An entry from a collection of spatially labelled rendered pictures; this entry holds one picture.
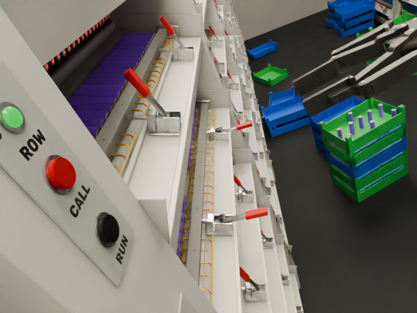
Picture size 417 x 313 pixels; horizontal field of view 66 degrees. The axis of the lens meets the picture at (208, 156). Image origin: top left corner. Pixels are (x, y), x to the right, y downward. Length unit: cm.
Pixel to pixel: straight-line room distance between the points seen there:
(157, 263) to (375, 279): 131
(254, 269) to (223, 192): 20
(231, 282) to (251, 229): 32
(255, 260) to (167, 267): 47
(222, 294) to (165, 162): 20
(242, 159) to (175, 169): 63
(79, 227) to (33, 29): 12
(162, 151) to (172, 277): 16
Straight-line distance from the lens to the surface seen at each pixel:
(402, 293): 148
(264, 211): 50
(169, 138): 39
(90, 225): 18
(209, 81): 84
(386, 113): 174
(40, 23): 24
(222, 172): 63
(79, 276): 18
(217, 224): 50
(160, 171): 34
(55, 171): 17
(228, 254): 49
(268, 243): 97
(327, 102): 51
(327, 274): 152
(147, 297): 23
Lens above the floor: 129
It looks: 32 degrees down
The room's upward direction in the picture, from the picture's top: 26 degrees counter-clockwise
